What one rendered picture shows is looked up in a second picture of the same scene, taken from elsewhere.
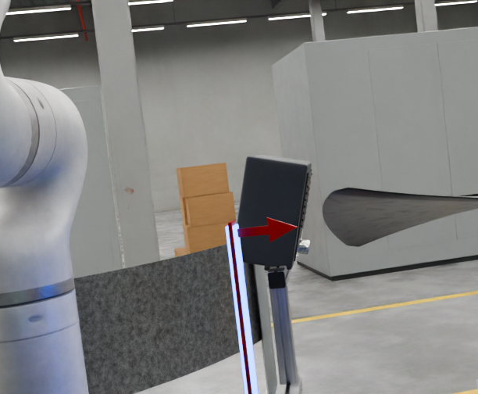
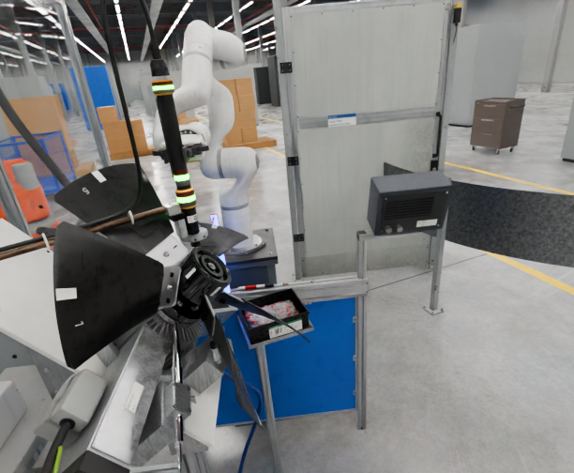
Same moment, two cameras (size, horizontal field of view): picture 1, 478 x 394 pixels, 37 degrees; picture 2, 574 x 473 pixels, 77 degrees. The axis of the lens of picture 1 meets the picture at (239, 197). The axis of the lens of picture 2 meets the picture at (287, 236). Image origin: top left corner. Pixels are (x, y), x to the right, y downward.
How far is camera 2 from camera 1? 1.45 m
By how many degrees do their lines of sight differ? 80
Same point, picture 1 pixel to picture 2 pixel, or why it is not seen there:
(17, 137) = (211, 171)
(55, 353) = (227, 222)
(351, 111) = not seen: outside the picture
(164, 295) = (536, 213)
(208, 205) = not seen: outside the picture
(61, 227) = (231, 193)
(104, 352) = (483, 226)
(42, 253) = (223, 199)
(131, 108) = not seen: outside the picture
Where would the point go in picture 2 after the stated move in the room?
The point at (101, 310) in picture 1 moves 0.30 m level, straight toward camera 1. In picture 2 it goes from (489, 205) to (448, 218)
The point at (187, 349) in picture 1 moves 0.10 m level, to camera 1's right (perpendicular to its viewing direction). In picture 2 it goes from (543, 249) to (559, 257)
